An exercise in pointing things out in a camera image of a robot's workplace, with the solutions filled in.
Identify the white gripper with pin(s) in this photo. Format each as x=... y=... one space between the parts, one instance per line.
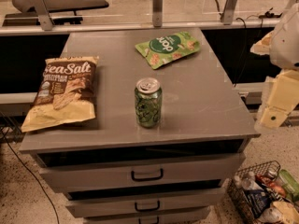
x=286 y=46

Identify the green rice chip bag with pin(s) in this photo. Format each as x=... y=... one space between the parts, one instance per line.
x=166 y=49

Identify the brown sea salt chip bag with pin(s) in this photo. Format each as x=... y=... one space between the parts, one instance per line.
x=65 y=94

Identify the grey drawer cabinet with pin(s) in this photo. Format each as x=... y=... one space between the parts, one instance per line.
x=162 y=142

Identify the green soda can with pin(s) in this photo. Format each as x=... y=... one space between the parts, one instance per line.
x=148 y=102

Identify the top grey drawer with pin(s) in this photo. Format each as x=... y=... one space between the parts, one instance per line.
x=128 y=174

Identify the grey drawer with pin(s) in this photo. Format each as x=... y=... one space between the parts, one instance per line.
x=128 y=174
x=164 y=217
x=140 y=204

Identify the middle grey drawer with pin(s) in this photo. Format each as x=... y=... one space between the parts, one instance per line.
x=140 y=204

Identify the bottom grey drawer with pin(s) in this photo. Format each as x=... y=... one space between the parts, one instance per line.
x=164 y=217

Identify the right metal rail bracket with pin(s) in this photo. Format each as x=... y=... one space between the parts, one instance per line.
x=228 y=12

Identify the metal rail bracket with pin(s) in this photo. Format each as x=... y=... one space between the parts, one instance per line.
x=228 y=12
x=43 y=15
x=157 y=13

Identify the wire basket of snacks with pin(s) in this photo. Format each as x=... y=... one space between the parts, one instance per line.
x=265 y=194

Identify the middle metal rail bracket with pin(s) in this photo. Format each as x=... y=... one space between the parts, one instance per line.
x=157 y=13

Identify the left metal rail bracket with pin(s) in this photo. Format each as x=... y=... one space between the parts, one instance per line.
x=43 y=15

